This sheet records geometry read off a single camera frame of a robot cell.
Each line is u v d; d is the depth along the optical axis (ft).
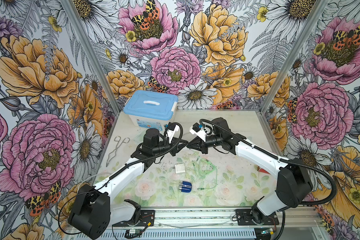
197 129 2.23
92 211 1.33
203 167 3.01
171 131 2.26
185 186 2.67
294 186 1.43
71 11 2.37
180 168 2.90
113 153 3.17
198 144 2.34
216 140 2.26
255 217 2.18
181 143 2.49
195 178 2.88
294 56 2.94
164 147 2.24
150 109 3.35
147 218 2.41
